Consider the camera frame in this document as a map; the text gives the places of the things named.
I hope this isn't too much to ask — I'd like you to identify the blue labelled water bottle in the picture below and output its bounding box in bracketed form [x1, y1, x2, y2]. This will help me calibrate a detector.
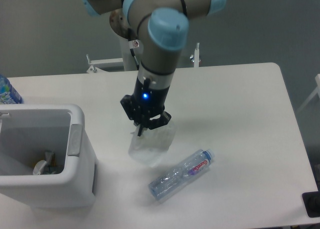
[0, 75, 23, 105]

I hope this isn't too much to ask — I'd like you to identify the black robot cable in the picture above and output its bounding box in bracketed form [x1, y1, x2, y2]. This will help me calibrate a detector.
[126, 27, 142, 71]

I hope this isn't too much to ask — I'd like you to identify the clear plastic bottle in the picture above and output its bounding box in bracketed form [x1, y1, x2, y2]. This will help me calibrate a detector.
[148, 149, 215, 201]

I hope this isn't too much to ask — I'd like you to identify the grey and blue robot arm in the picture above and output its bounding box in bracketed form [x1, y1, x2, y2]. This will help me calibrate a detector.
[82, 0, 227, 135]

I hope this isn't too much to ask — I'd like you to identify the trash inside the can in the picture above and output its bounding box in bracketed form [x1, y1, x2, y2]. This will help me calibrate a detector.
[32, 150, 62, 176]

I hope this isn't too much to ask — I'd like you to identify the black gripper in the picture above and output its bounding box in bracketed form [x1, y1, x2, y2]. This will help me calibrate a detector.
[120, 78, 172, 137]

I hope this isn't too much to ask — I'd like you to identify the white frame at right edge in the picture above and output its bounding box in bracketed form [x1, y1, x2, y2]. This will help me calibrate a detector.
[296, 74, 320, 114]

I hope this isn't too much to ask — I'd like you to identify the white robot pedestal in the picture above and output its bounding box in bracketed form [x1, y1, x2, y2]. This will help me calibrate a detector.
[109, 10, 145, 72]

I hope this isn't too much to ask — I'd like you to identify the black device at table edge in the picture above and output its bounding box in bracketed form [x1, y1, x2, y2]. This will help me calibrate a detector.
[302, 191, 320, 218]

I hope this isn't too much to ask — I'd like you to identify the white pedestal foot bracket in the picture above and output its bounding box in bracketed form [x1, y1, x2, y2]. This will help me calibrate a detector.
[86, 42, 202, 74]

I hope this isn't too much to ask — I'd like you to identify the white plastic bag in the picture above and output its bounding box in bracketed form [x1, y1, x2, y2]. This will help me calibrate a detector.
[128, 120, 177, 168]

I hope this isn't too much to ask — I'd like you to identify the white plastic trash can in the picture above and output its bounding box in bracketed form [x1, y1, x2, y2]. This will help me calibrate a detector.
[0, 104, 98, 208]

